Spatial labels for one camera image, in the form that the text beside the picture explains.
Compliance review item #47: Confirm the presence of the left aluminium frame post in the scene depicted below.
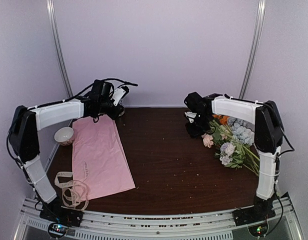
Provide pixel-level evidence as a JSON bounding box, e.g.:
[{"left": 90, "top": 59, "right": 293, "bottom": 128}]
[{"left": 46, "top": 0, "right": 73, "bottom": 97}]

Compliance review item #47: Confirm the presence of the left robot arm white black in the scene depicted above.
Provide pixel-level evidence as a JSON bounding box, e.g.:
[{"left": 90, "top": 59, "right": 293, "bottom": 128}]
[{"left": 6, "top": 78, "right": 131, "bottom": 222}]

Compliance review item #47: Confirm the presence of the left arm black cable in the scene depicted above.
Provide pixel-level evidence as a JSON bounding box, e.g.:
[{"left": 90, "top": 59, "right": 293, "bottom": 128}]
[{"left": 6, "top": 77, "right": 139, "bottom": 161}]

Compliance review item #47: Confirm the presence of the blue fake hydrangea stem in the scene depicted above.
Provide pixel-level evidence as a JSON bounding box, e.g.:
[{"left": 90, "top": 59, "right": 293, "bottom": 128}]
[{"left": 227, "top": 116, "right": 254, "bottom": 146}]

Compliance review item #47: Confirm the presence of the orange fake flower stem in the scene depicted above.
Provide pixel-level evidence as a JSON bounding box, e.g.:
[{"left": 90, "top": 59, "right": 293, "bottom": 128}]
[{"left": 213, "top": 114, "right": 229, "bottom": 125}]

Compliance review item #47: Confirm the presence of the right aluminium frame post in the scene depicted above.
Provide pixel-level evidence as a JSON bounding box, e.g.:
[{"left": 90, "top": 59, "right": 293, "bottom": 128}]
[{"left": 239, "top": 0, "right": 266, "bottom": 99}]

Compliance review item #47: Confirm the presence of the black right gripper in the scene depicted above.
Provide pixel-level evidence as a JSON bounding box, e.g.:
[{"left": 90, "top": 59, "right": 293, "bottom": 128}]
[{"left": 185, "top": 112, "right": 211, "bottom": 139}]

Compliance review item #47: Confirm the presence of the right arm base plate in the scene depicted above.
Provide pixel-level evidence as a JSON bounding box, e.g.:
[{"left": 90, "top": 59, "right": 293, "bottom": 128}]
[{"left": 232, "top": 206, "right": 276, "bottom": 226}]

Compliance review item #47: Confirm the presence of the aluminium front rail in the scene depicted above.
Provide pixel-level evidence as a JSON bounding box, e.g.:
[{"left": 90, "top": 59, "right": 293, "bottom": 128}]
[{"left": 12, "top": 197, "right": 307, "bottom": 240}]

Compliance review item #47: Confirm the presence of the beige printed ribbon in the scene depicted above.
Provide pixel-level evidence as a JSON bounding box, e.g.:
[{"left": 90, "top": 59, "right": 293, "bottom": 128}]
[{"left": 54, "top": 171, "right": 89, "bottom": 212}]

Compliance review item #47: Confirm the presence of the purple fake flower bunch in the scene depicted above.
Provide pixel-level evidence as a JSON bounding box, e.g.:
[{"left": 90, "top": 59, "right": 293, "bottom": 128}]
[{"left": 208, "top": 119, "right": 261, "bottom": 177}]

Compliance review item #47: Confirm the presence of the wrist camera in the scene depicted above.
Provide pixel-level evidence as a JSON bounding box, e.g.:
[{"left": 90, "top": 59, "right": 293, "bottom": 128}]
[
  {"left": 111, "top": 85, "right": 129, "bottom": 106},
  {"left": 184, "top": 111, "right": 197, "bottom": 124}
]

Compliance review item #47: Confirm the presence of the pink wrapping paper sheet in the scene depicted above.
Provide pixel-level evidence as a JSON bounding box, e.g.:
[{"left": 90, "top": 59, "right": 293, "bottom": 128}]
[{"left": 72, "top": 115, "right": 135, "bottom": 200}]

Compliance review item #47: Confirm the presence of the aluminium frame post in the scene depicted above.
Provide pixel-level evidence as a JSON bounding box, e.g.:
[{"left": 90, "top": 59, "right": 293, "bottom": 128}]
[
  {"left": 46, "top": 0, "right": 73, "bottom": 97},
  {"left": 239, "top": 0, "right": 266, "bottom": 99}
]

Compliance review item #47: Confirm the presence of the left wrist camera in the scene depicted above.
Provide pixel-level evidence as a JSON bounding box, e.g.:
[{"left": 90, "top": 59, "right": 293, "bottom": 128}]
[{"left": 111, "top": 85, "right": 129, "bottom": 106}]

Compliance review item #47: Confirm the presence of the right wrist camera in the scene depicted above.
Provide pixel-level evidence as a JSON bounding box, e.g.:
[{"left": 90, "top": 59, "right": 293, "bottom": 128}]
[{"left": 184, "top": 111, "right": 197, "bottom": 124}]

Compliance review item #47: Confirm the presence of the white ceramic bowl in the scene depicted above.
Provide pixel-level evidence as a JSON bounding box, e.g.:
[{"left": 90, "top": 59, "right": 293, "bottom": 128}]
[{"left": 54, "top": 127, "right": 74, "bottom": 146}]

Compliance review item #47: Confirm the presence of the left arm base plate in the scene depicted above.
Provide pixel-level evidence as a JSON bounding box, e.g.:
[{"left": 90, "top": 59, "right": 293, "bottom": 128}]
[{"left": 39, "top": 208, "right": 83, "bottom": 227}]

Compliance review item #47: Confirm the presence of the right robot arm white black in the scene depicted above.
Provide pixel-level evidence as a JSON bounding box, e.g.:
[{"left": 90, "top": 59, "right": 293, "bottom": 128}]
[{"left": 184, "top": 92, "right": 284, "bottom": 221}]

